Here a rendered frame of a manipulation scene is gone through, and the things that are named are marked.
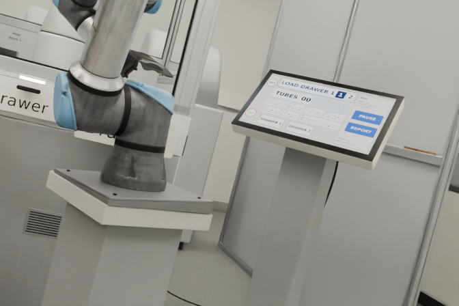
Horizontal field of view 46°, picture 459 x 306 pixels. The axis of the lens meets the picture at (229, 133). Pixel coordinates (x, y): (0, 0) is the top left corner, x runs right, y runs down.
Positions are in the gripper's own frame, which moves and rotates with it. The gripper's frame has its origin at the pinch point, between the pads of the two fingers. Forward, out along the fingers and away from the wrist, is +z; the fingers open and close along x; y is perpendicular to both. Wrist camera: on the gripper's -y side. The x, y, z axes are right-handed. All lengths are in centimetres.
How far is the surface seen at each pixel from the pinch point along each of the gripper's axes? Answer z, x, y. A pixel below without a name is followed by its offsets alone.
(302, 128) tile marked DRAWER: 32, 29, -46
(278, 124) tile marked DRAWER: 26, 25, -49
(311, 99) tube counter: 27, 40, -55
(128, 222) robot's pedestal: 22.1, -18.3, 27.8
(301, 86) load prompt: 20, 41, -60
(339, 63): 20, 86, -172
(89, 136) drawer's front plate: -6.2, -21.6, -16.1
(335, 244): 91, 15, -145
